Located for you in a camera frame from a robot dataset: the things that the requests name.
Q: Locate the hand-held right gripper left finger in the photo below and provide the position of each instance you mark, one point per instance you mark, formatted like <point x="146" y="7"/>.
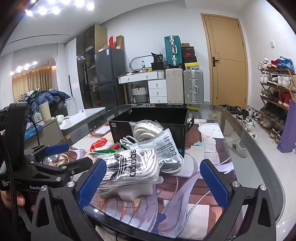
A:
<point x="92" y="183"/>

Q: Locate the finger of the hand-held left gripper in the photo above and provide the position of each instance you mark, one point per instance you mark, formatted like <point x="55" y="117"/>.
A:
<point x="69" y="168"/>
<point x="56" y="149"/>

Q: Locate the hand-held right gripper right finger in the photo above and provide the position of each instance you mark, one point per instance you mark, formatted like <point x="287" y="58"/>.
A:
<point x="215" y="185"/>

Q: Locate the red green snack packet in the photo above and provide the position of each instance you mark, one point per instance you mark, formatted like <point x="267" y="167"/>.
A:
<point x="100" y="144"/>

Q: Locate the translucent printed plastic bag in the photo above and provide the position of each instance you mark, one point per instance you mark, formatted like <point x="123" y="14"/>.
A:
<point x="168" y="148"/>

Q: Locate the black cardboard box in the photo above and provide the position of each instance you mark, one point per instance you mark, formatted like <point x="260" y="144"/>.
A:
<point x="175" y="134"/>

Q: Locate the person's left hand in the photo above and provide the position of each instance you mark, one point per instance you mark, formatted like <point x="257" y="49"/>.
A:
<point x="16" y="199"/>

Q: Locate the pale green small object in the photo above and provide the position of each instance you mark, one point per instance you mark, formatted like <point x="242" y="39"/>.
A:
<point x="60" y="119"/>

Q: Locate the printed desk mat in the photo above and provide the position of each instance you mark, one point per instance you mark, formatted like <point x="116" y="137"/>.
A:
<point x="185" y="208"/>

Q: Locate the cream plastic cup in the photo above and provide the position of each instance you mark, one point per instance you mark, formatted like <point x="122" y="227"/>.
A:
<point x="45" y="112"/>

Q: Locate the white side table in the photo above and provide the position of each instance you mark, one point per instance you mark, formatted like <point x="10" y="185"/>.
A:
<point x="81" y="118"/>

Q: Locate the white air purifier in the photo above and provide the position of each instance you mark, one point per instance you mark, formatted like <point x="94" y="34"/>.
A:
<point x="70" y="106"/>

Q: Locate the white sneaker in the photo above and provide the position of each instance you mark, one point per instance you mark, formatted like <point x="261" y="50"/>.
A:
<point x="238" y="147"/>

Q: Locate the blue down jacket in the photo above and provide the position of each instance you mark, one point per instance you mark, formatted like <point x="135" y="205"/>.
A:
<point x="53" y="97"/>

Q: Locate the beige curtains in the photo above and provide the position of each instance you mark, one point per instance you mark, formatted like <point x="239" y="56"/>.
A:
<point x="34" y="81"/>

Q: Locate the pile of shoes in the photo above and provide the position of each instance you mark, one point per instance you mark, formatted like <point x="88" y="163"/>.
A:
<point x="247" y="114"/>

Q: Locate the white wardrobe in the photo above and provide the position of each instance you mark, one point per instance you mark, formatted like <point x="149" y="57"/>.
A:
<point x="70" y="69"/>

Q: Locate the dark glass cabinet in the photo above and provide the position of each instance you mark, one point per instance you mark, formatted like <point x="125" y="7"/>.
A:
<point x="89" y="69"/>

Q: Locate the dark grey refrigerator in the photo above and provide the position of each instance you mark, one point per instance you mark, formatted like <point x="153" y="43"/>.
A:
<point x="108" y="76"/>

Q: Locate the purple hanging bag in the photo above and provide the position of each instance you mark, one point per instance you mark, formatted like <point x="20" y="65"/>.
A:
<point x="288" y="132"/>

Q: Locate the wicker basket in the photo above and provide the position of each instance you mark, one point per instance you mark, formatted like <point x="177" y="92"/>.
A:
<point x="140" y="95"/>

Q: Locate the silver suitcase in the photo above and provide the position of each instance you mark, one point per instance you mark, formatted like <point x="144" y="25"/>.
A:
<point x="193" y="85"/>

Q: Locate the beige suitcase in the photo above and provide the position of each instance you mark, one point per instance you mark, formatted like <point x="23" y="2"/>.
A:
<point x="174" y="85"/>

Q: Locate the flat cardboard box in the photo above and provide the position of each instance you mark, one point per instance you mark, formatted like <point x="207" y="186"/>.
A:
<point x="103" y="49"/>

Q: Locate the white dresser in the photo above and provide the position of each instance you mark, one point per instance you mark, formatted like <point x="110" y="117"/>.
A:
<point x="157" y="90"/>

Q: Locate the wooden door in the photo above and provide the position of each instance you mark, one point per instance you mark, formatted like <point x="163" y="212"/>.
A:
<point x="229" y="69"/>

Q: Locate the rounded vanity mirror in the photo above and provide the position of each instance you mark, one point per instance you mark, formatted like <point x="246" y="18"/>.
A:
<point x="136" y="60"/>

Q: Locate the yellow black shoe box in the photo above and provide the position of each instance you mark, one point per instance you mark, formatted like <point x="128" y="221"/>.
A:
<point x="192" y="67"/>

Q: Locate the clear water bottle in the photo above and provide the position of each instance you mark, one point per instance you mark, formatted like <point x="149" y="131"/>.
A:
<point x="143" y="66"/>

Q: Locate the brown cardboard box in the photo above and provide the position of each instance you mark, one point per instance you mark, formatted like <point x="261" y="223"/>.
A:
<point x="119" y="42"/>

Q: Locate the wooden shoe rack with shoes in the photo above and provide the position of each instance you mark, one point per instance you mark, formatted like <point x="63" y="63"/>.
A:
<point x="281" y="80"/>

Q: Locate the dark shoe box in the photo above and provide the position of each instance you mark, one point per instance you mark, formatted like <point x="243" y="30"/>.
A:
<point x="191" y="61"/>

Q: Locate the black bag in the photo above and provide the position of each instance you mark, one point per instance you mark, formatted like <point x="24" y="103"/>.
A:
<point x="157" y="62"/>

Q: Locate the black shoe box red logo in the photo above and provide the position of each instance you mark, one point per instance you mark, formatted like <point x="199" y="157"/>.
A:
<point x="189" y="55"/>

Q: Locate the ceiling spotlights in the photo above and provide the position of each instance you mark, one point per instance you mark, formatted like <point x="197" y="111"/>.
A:
<point x="55" y="9"/>

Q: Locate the teal suitcase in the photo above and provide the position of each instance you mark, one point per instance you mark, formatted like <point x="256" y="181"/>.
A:
<point x="173" y="51"/>

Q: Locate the tan shoe box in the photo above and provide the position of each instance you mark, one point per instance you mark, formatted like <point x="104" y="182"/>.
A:
<point x="185" y="45"/>

